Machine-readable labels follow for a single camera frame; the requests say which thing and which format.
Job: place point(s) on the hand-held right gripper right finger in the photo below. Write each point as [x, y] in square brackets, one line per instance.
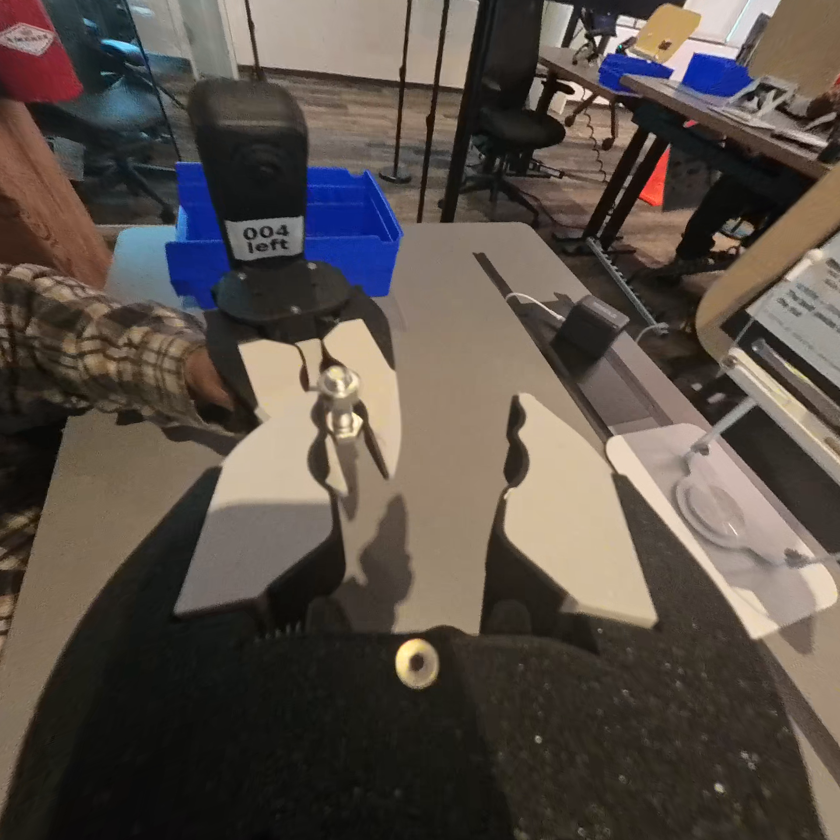
[577, 525]

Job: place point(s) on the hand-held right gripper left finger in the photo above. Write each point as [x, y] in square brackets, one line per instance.
[262, 525]

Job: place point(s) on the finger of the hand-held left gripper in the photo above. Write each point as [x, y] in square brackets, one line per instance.
[272, 374]
[380, 394]

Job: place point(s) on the steel hex bolt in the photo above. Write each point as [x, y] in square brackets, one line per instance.
[338, 382]

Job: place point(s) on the steel hex nut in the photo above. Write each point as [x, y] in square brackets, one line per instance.
[346, 430]

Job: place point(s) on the blue plastic bin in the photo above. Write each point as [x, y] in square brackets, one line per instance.
[354, 229]

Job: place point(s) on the person's left forearm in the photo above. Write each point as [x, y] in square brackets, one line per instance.
[85, 341]

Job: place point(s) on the person's left hand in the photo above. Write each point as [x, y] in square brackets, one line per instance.
[207, 384]

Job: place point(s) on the black office chair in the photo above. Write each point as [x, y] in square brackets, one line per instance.
[118, 105]
[518, 124]

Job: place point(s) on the black stand pole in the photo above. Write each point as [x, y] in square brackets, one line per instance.
[396, 176]
[430, 118]

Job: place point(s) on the black power adapter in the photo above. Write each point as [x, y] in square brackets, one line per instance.
[584, 331]

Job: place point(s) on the red fire extinguisher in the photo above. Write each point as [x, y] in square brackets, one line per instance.
[33, 52]

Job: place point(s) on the wooden office desk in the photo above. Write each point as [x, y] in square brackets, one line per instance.
[689, 105]
[571, 62]

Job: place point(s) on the orange traffic cone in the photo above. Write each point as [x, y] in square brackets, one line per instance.
[656, 184]

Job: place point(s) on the small blue bin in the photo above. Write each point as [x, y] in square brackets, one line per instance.
[623, 69]
[712, 75]

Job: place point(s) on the wooden post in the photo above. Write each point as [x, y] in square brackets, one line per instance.
[39, 197]

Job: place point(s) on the black metal frame post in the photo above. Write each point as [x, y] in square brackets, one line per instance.
[472, 111]

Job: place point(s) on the perforated metal rail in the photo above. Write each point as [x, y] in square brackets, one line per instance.
[623, 282]

